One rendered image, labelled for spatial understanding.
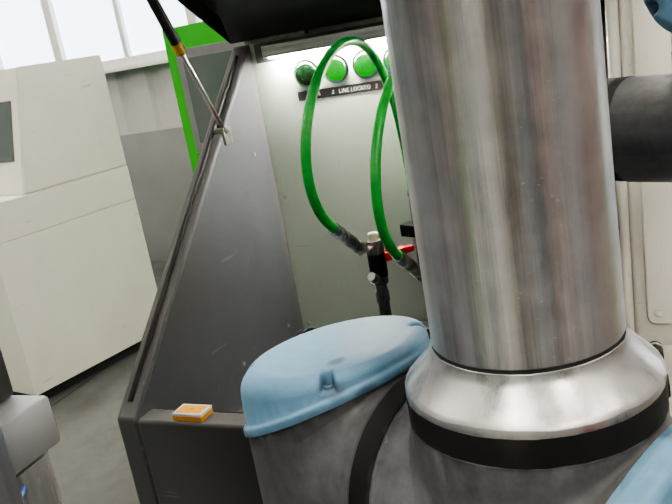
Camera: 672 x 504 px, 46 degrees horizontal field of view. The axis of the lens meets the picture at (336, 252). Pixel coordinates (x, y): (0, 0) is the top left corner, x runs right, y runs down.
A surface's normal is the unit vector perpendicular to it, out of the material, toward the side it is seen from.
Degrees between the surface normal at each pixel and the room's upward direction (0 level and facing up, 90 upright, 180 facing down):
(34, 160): 90
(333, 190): 90
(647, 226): 76
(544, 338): 90
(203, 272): 90
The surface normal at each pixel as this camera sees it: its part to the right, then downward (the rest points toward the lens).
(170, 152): -0.34, 0.30
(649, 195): -0.43, 0.07
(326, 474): -0.72, -0.08
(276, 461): -0.65, 0.29
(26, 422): 0.92, -0.06
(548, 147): 0.14, 0.24
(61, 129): 0.81, 0.01
